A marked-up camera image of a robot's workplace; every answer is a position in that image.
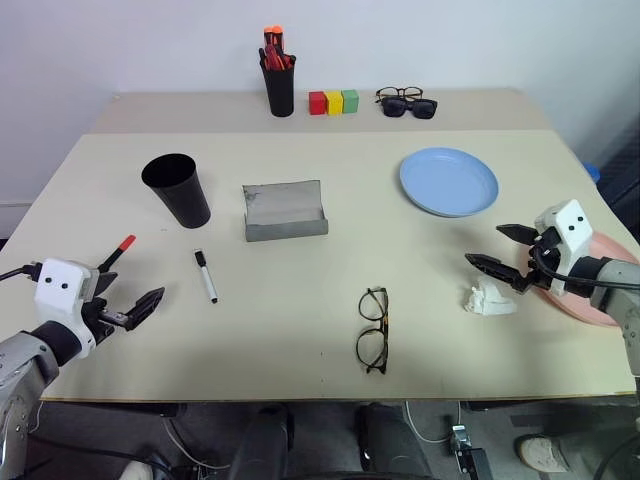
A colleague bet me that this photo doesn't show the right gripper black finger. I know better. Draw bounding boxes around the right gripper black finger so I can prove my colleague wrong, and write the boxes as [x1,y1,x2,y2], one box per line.
[495,223,541,247]
[464,252,532,295]

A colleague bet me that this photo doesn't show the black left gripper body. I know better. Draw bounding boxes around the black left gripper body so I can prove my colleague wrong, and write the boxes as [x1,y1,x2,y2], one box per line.
[81,296,132,347]

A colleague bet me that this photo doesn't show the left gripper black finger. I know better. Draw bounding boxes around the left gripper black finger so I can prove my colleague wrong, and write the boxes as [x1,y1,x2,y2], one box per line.
[123,286,167,332]
[93,270,120,304]

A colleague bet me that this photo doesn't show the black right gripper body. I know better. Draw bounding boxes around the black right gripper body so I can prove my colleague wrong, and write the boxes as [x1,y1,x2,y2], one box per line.
[518,226,566,295]

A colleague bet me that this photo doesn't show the crumpled white tissue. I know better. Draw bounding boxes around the crumpled white tissue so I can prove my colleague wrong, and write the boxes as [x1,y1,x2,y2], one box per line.
[460,275,519,318]

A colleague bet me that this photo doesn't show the black pen with red cap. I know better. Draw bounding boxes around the black pen with red cap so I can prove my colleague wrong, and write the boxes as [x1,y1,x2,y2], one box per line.
[98,234,138,274]

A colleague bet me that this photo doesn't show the pink plate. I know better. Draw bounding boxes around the pink plate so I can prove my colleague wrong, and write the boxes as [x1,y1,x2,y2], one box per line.
[526,230,640,329]

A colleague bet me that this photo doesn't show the white marker with black cap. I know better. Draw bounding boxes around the white marker with black cap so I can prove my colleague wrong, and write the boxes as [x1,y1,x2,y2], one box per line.
[193,248,220,305]

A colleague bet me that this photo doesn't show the blue plate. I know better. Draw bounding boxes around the blue plate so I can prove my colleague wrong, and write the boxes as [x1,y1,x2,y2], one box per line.
[398,146,501,219]

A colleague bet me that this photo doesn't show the empty black cup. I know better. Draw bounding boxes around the empty black cup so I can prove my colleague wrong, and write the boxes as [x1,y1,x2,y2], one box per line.
[140,152,213,231]

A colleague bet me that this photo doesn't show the folded tortoiseshell eyeglasses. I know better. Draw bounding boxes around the folded tortoiseshell eyeglasses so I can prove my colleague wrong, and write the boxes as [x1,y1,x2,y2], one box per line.
[355,286,391,376]

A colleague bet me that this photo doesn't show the white shoe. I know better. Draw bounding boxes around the white shoe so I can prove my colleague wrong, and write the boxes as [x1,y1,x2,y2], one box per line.
[516,433,572,475]
[118,459,154,480]

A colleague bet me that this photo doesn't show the black tape strip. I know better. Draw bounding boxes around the black tape strip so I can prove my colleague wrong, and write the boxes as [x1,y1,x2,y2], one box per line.
[509,411,567,428]

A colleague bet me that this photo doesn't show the open grey glasses case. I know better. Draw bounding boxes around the open grey glasses case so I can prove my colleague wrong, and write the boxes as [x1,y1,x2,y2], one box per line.
[241,179,330,244]

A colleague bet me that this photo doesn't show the black sunglasses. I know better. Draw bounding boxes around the black sunglasses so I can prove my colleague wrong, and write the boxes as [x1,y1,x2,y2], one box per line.
[380,97,440,121]

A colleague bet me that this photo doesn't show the dark rounded shape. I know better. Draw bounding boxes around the dark rounded shape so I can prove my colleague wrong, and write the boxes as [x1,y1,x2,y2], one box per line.
[353,401,432,480]
[228,403,297,480]

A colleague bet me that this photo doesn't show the black floor power box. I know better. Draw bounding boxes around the black floor power box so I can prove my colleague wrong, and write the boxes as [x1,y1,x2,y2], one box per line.
[448,423,490,475]

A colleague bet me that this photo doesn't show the thin tortoiseshell eyeglasses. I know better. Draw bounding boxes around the thin tortoiseshell eyeglasses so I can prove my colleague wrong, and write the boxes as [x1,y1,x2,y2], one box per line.
[375,86,425,104]

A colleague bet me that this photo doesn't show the black pen holder cup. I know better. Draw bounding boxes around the black pen holder cup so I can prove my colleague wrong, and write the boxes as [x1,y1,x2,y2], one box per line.
[259,53,297,119]

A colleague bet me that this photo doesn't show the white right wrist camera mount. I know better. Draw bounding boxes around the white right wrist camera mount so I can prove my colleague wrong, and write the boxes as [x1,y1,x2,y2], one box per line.
[533,199,596,294]

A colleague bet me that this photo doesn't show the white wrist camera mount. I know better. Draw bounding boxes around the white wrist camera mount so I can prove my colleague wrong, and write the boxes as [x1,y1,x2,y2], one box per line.
[33,258,103,359]
[533,199,596,294]

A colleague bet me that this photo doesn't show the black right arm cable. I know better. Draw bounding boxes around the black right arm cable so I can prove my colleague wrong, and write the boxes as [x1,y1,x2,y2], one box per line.
[531,246,640,291]

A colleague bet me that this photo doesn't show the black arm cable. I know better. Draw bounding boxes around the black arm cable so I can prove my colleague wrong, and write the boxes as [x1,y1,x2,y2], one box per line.
[531,246,640,291]
[0,263,40,282]

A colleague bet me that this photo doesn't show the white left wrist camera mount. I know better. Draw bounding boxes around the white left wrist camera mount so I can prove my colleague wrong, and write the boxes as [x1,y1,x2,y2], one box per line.
[33,258,103,359]

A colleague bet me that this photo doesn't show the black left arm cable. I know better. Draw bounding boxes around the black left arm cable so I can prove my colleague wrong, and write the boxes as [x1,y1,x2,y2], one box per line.
[0,263,40,282]

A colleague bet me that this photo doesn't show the white floor cable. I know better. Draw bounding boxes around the white floor cable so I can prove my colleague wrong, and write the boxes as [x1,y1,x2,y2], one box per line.
[401,399,462,445]

